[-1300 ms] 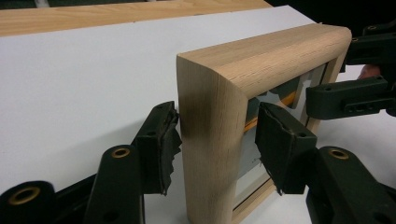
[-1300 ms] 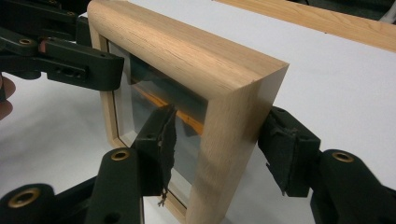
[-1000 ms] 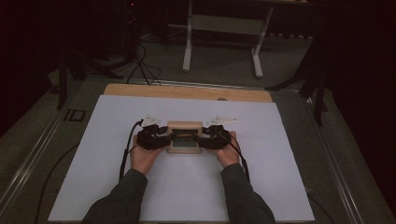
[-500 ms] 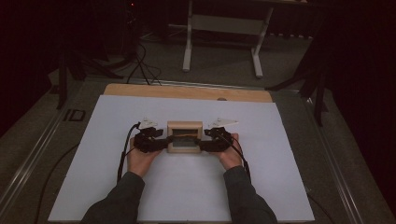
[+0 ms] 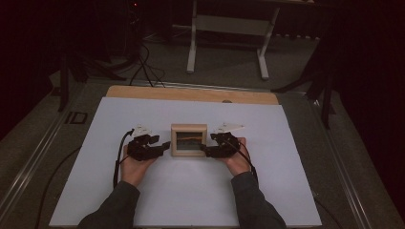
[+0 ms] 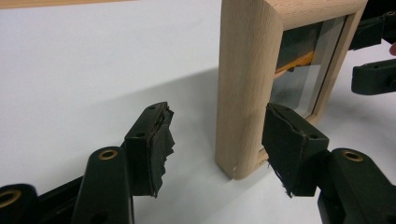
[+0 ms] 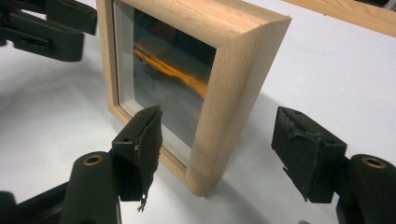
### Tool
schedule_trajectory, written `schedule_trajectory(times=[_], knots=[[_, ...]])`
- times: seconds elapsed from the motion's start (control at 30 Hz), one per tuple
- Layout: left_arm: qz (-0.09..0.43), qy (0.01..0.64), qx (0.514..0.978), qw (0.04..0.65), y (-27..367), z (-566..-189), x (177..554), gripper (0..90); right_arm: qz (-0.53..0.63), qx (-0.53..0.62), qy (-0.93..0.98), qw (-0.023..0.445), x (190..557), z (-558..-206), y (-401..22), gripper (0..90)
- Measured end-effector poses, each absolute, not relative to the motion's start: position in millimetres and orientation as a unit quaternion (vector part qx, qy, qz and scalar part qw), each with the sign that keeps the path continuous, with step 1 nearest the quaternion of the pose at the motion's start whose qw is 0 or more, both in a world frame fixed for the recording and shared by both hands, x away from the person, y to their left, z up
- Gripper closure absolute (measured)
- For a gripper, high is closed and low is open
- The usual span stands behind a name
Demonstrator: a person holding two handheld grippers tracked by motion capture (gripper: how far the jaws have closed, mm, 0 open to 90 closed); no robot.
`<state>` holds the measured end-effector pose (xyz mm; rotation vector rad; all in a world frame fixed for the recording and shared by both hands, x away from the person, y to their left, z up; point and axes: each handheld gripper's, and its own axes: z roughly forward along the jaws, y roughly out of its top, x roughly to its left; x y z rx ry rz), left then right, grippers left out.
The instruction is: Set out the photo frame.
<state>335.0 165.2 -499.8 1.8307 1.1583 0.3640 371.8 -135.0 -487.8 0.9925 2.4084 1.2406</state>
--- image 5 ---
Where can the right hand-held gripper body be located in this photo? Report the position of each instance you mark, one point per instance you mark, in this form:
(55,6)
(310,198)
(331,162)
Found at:
(226,146)

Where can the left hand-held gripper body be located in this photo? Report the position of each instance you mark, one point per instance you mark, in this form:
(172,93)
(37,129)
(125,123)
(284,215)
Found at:
(141,151)

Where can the wooden picture frame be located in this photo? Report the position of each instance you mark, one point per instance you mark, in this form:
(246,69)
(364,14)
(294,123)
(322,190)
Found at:
(188,128)

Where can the person's left hand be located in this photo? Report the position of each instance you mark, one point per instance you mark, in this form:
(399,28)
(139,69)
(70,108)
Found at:
(135,170)

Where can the person's right hand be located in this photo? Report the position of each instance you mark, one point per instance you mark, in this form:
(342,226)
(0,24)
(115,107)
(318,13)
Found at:
(238,165)

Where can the white table sheet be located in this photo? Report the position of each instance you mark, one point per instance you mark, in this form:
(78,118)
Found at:
(191,191)

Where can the black floor socket plate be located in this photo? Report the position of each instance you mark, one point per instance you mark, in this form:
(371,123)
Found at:
(76,118)

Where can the black tripod stand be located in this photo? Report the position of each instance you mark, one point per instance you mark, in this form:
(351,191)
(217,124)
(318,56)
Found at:
(65,82)
(326,95)

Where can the dark stand with red light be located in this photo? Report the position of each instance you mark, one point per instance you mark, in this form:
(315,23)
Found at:
(133,28)

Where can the metal floor rail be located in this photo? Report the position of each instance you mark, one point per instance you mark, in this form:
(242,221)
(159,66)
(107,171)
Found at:
(347,184)
(207,86)
(35,159)

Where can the white metal table frame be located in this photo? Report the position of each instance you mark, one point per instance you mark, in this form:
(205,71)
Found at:
(229,25)

